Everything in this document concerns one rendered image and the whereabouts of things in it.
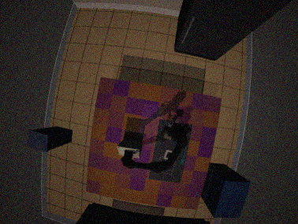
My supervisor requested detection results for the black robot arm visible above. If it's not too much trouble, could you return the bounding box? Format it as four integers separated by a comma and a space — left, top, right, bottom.
121, 123, 192, 173

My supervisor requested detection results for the dark grey mat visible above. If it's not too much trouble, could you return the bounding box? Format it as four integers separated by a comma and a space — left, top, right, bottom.
149, 120, 191, 183

